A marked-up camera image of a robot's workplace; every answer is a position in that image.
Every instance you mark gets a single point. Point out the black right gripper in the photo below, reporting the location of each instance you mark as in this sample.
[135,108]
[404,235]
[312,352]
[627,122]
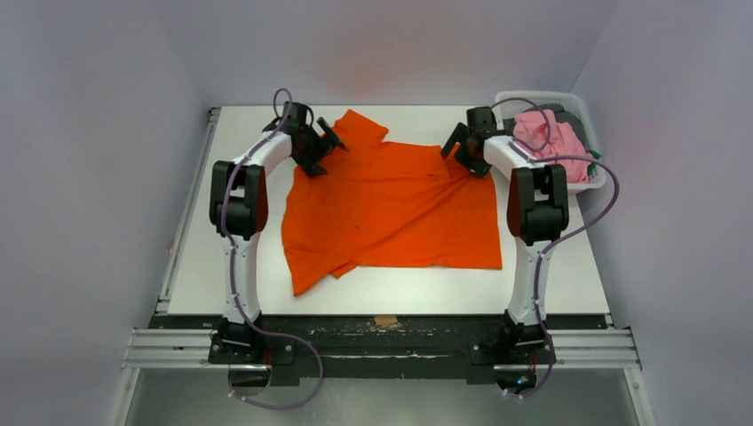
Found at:
[466,149]

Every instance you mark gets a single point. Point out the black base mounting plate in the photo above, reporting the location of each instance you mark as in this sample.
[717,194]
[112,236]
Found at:
[301,332]

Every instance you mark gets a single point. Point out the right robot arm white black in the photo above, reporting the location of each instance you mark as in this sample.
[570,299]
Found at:
[537,215]

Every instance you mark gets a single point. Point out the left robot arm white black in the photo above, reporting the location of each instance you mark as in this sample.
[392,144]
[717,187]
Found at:
[239,211]

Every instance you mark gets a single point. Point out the brown tape piece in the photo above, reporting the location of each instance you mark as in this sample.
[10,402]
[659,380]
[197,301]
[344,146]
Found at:
[384,321]

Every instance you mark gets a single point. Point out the pink t shirt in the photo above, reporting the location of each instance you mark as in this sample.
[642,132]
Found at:
[546,150]

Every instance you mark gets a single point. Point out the aluminium frame rail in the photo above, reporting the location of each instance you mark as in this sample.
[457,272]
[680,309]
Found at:
[577,349]

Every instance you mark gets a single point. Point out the white plastic laundry basket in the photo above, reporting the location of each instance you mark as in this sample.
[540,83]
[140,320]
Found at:
[581,175]

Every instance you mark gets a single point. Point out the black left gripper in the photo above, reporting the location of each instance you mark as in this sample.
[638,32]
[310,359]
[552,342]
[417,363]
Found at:
[321,149]

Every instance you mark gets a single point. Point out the orange t shirt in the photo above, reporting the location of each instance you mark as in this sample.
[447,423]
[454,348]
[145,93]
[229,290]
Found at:
[387,204]

